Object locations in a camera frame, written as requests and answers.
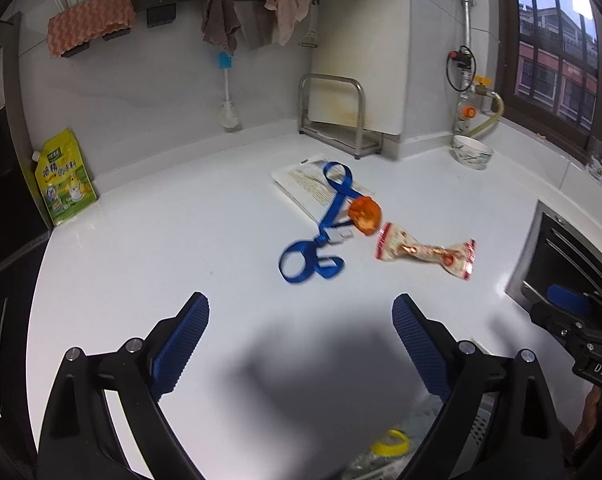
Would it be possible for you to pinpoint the black stove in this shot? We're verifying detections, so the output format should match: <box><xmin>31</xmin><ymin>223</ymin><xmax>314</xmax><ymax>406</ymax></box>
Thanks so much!
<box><xmin>0</xmin><ymin>232</ymin><xmax>50</xmax><ymax>480</ymax></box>

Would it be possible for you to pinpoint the brown hanging cloth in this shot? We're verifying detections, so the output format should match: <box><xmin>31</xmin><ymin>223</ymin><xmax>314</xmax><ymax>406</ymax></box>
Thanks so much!
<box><xmin>201</xmin><ymin>0</ymin><xmax>242</xmax><ymax>54</ymax></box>

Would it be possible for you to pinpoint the red white snack wrapper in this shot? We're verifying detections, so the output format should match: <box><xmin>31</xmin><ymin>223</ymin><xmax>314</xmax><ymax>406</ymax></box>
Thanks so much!
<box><xmin>375</xmin><ymin>222</ymin><xmax>478</xmax><ymax>281</ymax></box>

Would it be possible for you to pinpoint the steel sink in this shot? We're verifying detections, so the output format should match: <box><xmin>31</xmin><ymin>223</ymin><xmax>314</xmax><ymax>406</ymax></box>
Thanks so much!
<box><xmin>506</xmin><ymin>200</ymin><xmax>602</xmax><ymax>321</ymax></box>

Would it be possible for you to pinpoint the white bottle brush blue handle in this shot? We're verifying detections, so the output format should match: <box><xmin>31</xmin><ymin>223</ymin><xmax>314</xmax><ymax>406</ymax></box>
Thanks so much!
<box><xmin>216</xmin><ymin>50</ymin><xmax>242</xmax><ymax>131</ymax></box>

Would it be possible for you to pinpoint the person's right hand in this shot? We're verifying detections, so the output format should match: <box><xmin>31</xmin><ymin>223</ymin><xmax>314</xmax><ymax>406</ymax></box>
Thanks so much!
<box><xmin>574</xmin><ymin>387</ymin><xmax>602</xmax><ymax>455</ymax></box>

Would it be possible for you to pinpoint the blue lanyard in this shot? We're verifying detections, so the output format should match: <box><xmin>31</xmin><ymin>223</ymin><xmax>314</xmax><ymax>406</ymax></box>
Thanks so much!
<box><xmin>278</xmin><ymin>161</ymin><xmax>355</xmax><ymax>284</ymax></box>

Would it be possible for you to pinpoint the grey perforated trash bin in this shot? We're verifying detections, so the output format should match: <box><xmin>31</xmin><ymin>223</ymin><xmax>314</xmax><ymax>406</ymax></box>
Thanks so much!
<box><xmin>341</xmin><ymin>391</ymin><xmax>499</xmax><ymax>480</ymax></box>

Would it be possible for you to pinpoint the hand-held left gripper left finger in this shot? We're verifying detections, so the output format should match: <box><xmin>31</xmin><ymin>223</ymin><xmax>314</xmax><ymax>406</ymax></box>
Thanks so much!
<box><xmin>37</xmin><ymin>291</ymin><xmax>212</xmax><ymax>480</ymax></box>

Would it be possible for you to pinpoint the orange wavy dishcloth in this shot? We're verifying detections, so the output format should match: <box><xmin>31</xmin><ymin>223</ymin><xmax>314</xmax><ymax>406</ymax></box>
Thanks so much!
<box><xmin>48</xmin><ymin>0</ymin><xmax>136</xmax><ymax>58</ymax></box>

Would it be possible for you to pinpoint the metal cutting board rack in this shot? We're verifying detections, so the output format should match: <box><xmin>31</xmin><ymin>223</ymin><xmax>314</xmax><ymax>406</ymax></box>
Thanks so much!
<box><xmin>297</xmin><ymin>74</ymin><xmax>385</xmax><ymax>160</ymax></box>

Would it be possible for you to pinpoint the yellow seasoning pouch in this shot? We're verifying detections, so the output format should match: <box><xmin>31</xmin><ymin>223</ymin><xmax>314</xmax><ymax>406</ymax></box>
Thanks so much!
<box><xmin>31</xmin><ymin>128</ymin><xmax>100</xmax><ymax>228</ymax></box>

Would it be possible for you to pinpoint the black range hood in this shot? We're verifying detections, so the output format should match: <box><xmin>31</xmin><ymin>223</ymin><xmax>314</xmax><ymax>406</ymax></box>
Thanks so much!
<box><xmin>0</xmin><ymin>12</ymin><xmax>55</xmax><ymax>271</ymax></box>

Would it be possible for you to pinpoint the orange peel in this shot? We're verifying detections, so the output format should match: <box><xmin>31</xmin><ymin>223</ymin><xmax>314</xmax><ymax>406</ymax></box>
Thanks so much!
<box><xmin>348</xmin><ymin>196</ymin><xmax>383</xmax><ymax>237</ymax></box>

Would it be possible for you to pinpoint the white patterned bowl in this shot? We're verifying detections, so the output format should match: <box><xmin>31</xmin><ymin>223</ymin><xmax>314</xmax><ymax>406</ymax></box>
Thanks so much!
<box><xmin>452</xmin><ymin>134</ymin><xmax>494</xmax><ymax>171</ymax></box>

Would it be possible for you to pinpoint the black cable loop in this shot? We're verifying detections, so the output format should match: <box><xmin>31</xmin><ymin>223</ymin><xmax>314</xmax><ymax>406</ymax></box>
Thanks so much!
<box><xmin>446</xmin><ymin>46</ymin><xmax>477</xmax><ymax>94</ymax></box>

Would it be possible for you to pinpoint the pink hanging cloth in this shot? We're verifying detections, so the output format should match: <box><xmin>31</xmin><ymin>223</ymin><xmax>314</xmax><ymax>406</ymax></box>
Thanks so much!
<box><xmin>264</xmin><ymin>0</ymin><xmax>313</xmax><ymax>46</ymax></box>

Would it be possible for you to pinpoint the yellow gas hose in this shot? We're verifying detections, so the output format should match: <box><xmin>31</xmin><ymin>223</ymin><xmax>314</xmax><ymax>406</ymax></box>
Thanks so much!
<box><xmin>468</xmin><ymin>92</ymin><xmax>506</xmax><ymax>139</ymax></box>

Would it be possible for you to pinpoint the white paper packet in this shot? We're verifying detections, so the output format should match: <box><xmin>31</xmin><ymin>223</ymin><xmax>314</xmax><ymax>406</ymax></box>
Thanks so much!
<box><xmin>271</xmin><ymin>157</ymin><xmax>377</xmax><ymax>224</ymax></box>

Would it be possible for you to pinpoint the white orange gas fitting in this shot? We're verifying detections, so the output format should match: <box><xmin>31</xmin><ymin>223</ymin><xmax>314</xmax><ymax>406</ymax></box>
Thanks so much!
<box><xmin>456</xmin><ymin>105</ymin><xmax>480</xmax><ymax>134</ymax></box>

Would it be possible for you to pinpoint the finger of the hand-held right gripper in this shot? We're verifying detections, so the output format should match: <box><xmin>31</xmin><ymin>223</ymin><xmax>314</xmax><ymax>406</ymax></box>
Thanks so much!
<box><xmin>547</xmin><ymin>284</ymin><xmax>602</xmax><ymax>318</ymax></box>
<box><xmin>529</xmin><ymin>302</ymin><xmax>588</xmax><ymax>350</ymax></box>

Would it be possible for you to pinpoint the brown framed window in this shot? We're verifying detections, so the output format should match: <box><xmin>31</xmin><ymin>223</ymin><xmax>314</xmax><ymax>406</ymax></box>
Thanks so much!
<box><xmin>498</xmin><ymin>0</ymin><xmax>602</xmax><ymax>157</ymax></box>

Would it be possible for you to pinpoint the white cutting board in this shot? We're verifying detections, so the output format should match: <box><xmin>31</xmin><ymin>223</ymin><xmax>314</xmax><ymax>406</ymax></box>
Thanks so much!
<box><xmin>308</xmin><ymin>0</ymin><xmax>412</xmax><ymax>137</ymax></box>

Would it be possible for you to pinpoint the grey gas pipe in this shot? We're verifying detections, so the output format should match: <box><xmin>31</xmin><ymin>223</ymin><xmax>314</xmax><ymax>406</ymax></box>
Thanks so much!
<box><xmin>461</xmin><ymin>0</ymin><xmax>477</xmax><ymax>96</ymax></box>

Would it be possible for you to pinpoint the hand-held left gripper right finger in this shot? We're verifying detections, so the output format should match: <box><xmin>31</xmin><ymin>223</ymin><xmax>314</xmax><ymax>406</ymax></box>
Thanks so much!
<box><xmin>391</xmin><ymin>294</ymin><xmax>566</xmax><ymax>480</ymax></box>

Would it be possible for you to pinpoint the yellow plastic ring lid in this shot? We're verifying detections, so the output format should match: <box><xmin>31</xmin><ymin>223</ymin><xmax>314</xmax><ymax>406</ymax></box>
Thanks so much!
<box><xmin>371</xmin><ymin>429</ymin><xmax>412</xmax><ymax>457</ymax></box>

